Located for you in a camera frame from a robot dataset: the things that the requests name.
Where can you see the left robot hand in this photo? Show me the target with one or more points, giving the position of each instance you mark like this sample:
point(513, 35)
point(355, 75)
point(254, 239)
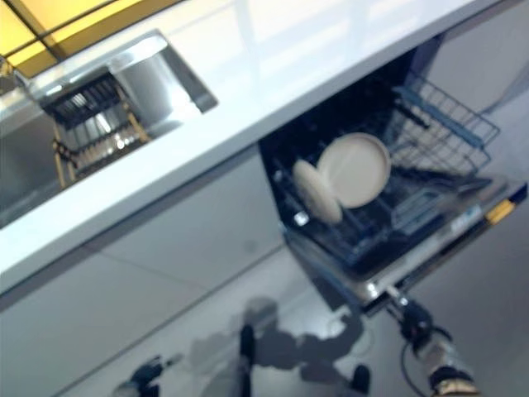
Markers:
point(144, 378)

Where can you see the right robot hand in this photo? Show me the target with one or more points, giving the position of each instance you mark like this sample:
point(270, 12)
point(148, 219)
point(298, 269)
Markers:
point(417, 322)

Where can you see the cream ceramic plate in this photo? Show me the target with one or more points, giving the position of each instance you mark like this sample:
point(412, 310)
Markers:
point(355, 169)
point(316, 192)

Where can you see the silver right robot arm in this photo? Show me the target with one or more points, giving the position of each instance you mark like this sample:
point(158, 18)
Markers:
point(446, 368)

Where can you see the yellow sticker on dishwasher door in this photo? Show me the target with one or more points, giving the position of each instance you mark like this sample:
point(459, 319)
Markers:
point(501, 210)

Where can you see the stainless steel sink basin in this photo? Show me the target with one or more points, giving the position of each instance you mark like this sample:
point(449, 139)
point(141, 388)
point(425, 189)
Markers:
point(25, 165)

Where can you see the black dish drying rack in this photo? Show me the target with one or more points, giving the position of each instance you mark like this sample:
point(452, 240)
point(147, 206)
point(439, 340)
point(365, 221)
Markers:
point(95, 128)

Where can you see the white cabinet side panel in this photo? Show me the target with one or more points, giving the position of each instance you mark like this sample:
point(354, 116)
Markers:
point(475, 58)

